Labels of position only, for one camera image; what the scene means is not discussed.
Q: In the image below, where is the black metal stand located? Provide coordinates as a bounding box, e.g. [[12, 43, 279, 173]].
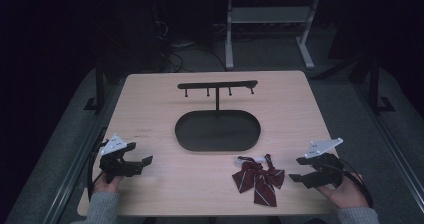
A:
[[83, 58, 108, 112], [368, 50, 396, 114]]

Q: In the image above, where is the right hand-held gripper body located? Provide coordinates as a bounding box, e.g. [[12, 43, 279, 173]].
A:
[[303, 137, 344, 189]]

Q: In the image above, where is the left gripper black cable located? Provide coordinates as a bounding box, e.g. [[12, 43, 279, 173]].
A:
[[86, 127, 108, 202]]

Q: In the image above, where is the dark red striped bow tie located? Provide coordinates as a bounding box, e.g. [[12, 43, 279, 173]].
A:
[[231, 153, 286, 208]]

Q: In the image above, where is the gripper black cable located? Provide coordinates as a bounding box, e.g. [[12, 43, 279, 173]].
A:
[[336, 158, 374, 209], [86, 127, 108, 202]]

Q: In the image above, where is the person's left hand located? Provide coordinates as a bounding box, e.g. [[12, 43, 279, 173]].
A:
[[93, 174, 125, 194]]

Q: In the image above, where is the person's right hand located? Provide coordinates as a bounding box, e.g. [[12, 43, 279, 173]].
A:
[[315, 172, 370, 209]]

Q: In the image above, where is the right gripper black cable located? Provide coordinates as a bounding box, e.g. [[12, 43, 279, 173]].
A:
[[336, 158, 374, 209]]

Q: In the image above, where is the bundle of floor cables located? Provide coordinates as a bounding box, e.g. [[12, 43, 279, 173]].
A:
[[151, 17, 231, 73]]

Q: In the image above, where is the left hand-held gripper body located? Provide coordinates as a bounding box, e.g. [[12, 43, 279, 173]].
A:
[[99, 133, 144, 184]]

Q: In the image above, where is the black hook stand with tray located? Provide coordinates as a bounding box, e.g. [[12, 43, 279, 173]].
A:
[[174, 80, 262, 153]]

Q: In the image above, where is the grey metal table frame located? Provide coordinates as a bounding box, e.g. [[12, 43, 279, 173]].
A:
[[213, 0, 368, 71]]

